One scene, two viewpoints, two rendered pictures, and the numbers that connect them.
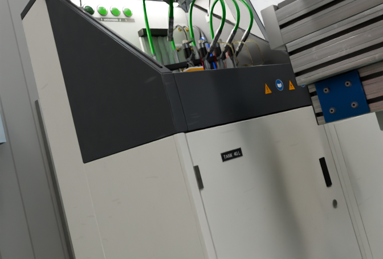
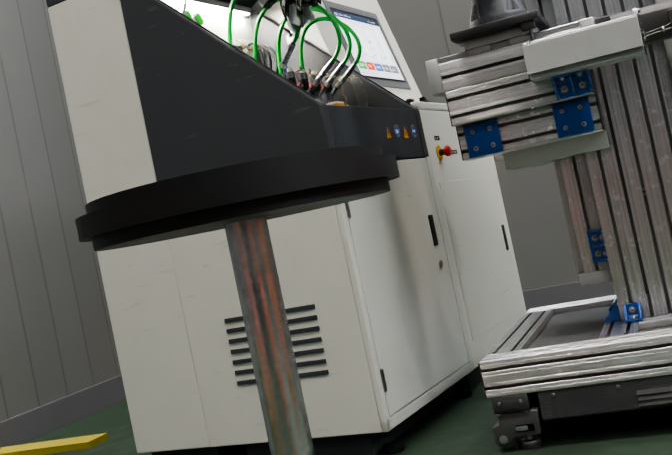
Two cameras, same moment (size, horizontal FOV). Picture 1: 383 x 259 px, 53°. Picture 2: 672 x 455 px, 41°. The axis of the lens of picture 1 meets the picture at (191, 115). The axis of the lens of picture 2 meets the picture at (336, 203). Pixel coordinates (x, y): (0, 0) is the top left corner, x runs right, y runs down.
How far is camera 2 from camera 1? 1.57 m
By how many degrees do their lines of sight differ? 22
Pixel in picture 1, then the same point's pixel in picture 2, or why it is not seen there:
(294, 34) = (453, 85)
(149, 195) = (281, 230)
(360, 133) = (461, 198)
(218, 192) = (359, 224)
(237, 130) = not seen: hidden behind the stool
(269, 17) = (433, 69)
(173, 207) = (316, 237)
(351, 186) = (453, 252)
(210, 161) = not seen: hidden behind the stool
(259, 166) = (385, 209)
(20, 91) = not seen: outside the picture
